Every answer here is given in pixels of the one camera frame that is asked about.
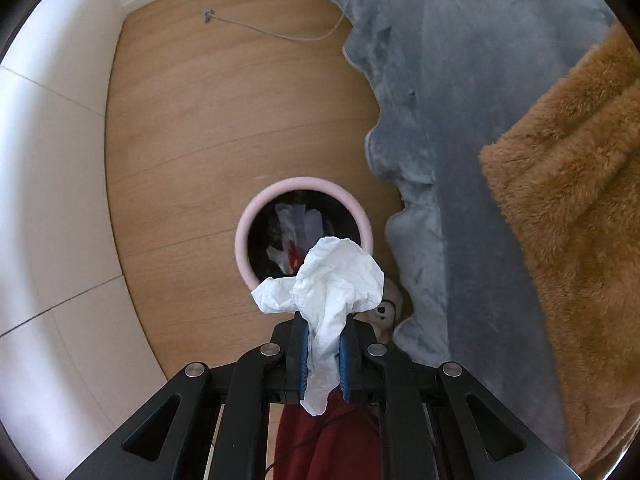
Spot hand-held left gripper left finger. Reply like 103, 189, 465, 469
65, 312, 313, 480

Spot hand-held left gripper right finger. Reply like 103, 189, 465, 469
337, 317, 583, 480

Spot white tissue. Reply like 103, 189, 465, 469
251, 236, 385, 417

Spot pink trash bin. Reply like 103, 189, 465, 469
235, 176, 375, 314

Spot purple wrapper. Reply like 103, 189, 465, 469
302, 208, 327, 242

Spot person's red pants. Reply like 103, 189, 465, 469
275, 394, 387, 480

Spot small plush toy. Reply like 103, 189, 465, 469
362, 277, 406, 346

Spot white paper scrap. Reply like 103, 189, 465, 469
275, 203, 309, 243

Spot brown fluffy blanket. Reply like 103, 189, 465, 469
479, 25, 640, 474

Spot grey plush blanket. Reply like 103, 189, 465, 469
317, 0, 622, 461

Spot white wardrobe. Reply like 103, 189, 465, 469
0, 0, 172, 467

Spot white charging cable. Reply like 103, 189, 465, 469
155, 0, 362, 43

